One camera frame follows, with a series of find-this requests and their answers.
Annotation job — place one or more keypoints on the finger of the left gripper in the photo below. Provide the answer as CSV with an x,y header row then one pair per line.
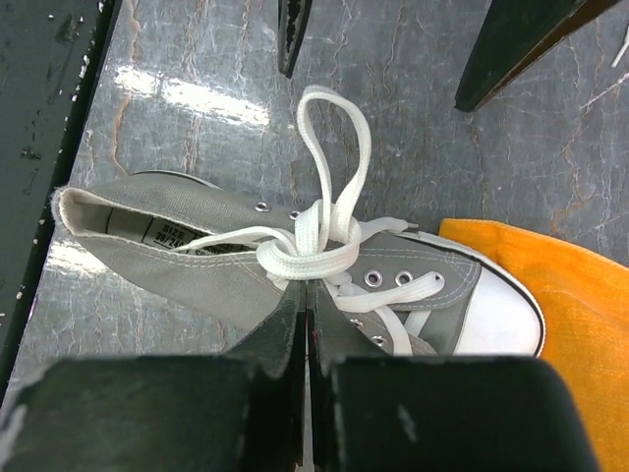
x,y
513,36
293,17

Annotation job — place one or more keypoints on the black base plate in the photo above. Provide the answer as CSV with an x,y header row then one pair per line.
x,y
52,54

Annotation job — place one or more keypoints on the orange mickey mouse pillow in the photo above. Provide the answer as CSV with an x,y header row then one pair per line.
x,y
584,298

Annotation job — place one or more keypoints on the grey sneaker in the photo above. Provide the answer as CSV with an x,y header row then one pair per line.
x,y
232,256

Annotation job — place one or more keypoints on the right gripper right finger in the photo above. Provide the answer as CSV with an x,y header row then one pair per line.
x,y
376,412

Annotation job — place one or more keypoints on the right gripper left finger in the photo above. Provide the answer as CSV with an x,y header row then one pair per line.
x,y
238,411

